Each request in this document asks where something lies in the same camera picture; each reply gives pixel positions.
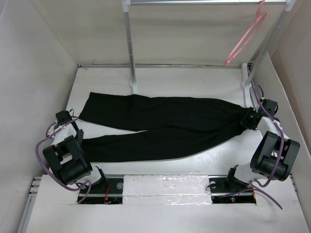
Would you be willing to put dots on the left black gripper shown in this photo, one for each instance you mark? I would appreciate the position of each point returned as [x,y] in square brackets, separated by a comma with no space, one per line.
[80,135]

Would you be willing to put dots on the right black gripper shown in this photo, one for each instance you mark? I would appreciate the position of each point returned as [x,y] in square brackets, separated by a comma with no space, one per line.
[244,121]

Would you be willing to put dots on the black trousers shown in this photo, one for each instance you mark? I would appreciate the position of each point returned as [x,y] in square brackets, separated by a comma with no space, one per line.
[160,128]

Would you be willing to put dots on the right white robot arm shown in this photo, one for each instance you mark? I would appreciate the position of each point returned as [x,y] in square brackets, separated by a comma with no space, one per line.
[275,155]

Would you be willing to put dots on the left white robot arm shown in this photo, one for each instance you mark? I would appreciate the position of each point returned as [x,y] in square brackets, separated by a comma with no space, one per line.
[66,159]

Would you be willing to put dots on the pink clothes hanger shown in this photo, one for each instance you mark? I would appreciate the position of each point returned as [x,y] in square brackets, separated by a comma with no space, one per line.
[249,34]

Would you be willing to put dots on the metal clothes rack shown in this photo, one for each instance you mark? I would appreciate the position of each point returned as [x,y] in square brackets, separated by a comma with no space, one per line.
[246,85]

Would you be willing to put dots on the white foam block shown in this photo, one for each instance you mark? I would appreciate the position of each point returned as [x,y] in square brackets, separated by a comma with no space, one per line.
[166,190]

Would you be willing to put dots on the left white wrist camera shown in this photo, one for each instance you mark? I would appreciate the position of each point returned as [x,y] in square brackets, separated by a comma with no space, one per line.
[63,117]

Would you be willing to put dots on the aluminium frame rail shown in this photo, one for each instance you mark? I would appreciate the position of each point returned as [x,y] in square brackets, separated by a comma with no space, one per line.
[154,66]

